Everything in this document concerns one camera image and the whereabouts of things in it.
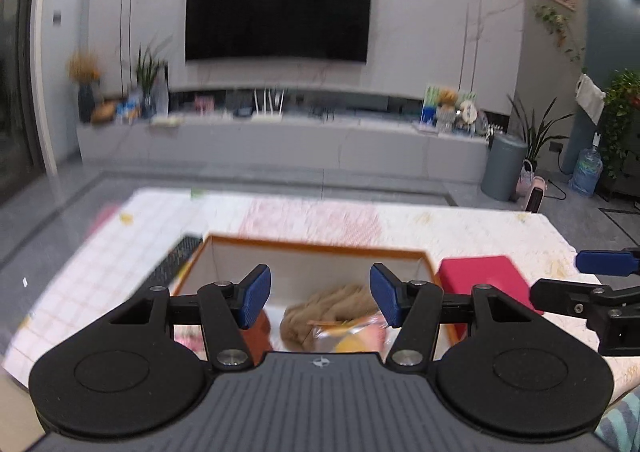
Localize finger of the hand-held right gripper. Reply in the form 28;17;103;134
530;278;618;319
575;247;640;278

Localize grey long television cabinet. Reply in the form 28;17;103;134
77;87;491;185

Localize pink woven basket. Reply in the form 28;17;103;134
517;159;536;198

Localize dark glass sliding door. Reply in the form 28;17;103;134
0;0;46;203

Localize black wall television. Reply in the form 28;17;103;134
185;0;375;65

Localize pink space heater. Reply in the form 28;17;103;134
524;175;548;213

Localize brown segmented foam block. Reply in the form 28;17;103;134
241;309;273;365

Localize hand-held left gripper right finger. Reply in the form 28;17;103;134
369;262;536;373

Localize dark vase dried flowers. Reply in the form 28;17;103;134
67;49;103;123

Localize blue water jug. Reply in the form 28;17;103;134
570;132;603;198

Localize bushy green plant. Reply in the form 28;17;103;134
600;68;640;178

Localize grey trash can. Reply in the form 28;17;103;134
481;134;528;203

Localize blue striped fleece cloth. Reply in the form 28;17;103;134
595;392;640;452

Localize green plant glass vase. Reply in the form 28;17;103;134
135;37;173;119

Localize white lemon checked tablecloth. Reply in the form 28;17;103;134
0;189;211;383

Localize white router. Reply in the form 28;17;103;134
250;88;287;123

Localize black heater power cable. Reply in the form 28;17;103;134
547;177;571;203

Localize yellow pink snack packet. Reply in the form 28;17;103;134
309;309;393;355

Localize dark drawer cabinet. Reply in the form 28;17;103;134
597;107;640;203

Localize brown braided plush toy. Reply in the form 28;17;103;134
279;283;381;350

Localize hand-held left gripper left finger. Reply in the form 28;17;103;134
107;263;273;373

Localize dark flat object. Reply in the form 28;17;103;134
145;234;206;289

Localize hanging vine plant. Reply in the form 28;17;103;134
532;4;586;63

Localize white hanging towel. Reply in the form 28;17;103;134
575;73;607;125

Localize long-leaf potted plant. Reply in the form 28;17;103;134
507;94;576;173

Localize orange cardboard box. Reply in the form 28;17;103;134
169;232;471;368

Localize red cube storage box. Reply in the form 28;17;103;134
435;254;546;318

